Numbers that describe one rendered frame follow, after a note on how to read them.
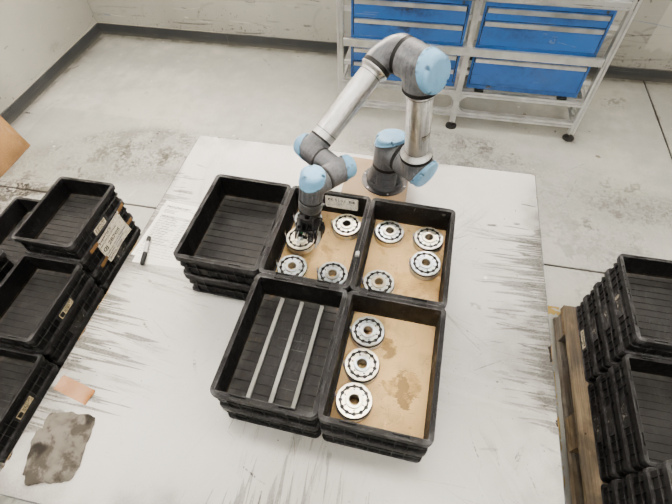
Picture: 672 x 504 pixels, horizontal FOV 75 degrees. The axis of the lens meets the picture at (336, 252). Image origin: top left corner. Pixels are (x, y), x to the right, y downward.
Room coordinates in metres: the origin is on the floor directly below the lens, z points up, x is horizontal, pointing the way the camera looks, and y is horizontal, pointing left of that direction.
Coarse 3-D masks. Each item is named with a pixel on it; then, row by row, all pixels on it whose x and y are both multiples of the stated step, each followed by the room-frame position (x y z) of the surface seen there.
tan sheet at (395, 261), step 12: (408, 228) 1.02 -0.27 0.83; (372, 240) 0.97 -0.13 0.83; (408, 240) 0.97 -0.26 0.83; (444, 240) 0.96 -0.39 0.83; (372, 252) 0.92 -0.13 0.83; (384, 252) 0.92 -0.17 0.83; (396, 252) 0.92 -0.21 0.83; (408, 252) 0.91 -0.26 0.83; (372, 264) 0.87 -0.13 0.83; (384, 264) 0.87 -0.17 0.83; (396, 264) 0.87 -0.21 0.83; (408, 264) 0.86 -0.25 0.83; (396, 276) 0.82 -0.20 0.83; (408, 276) 0.81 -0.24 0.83; (396, 288) 0.77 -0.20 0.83; (408, 288) 0.77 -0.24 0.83; (420, 288) 0.76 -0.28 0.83; (432, 288) 0.76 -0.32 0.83; (432, 300) 0.72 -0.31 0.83
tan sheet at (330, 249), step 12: (324, 216) 1.10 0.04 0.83; (336, 216) 1.10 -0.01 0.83; (324, 240) 0.98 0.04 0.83; (336, 240) 0.98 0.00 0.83; (348, 240) 0.98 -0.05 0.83; (288, 252) 0.94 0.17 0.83; (312, 252) 0.93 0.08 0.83; (324, 252) 0.93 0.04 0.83; (336, 252) 0.93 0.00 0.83; (348, 252) 0.92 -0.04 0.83; (312, 264) 0.88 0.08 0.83; (348, 264) 0.87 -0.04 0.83; (312, 276) 0.83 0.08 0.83
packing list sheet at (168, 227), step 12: (168, 204) 1.31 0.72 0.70; (180, 204) 1.31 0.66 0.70; (156, 216) 1.25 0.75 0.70; (168, 216) 1.24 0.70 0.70; (180, 216) 1.24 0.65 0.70; (192, 216) 1.24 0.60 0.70; (156, 228) 1.18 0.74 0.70; (168, 228) 1.18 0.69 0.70; (180, 228) 1.18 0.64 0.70; (144, 240) 1.12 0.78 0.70; (156, 240) 1.12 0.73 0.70; (168, 240) 1.11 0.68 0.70; (132, 252) 1.06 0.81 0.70; (156, 252) 1.06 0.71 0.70; (168, 252) 1.05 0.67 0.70; (156, 264) 1.00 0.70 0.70; (168, 264) 1.00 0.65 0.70
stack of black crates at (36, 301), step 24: (24, 264) 1.20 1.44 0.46; (48, 264) 1.21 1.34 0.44; (72, 264) 1.17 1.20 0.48; (0, 288) 1.06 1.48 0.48; (24, 288) 1.12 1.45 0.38; (48, 288) 1.11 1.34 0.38; (72, 288) 1.08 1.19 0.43; (96, 288) 1.16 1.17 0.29; (0, 312) 0.98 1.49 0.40; (24, 312) 0.99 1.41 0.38; (48, 312) 0.93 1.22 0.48; (72, 312) 0.99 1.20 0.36; (0, 336) 0.82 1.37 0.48; (24, 336) 0.87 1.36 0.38; (48, 336) 0.86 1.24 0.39; (72, 336) 0.92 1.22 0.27; (48, 360) 0.81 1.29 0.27
